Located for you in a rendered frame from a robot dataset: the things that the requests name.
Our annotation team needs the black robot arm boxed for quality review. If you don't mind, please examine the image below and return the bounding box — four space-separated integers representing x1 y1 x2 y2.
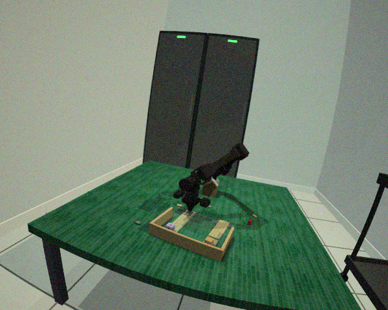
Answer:
178 143 249 205

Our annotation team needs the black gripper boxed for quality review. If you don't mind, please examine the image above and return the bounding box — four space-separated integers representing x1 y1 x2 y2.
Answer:
173 187 211 211

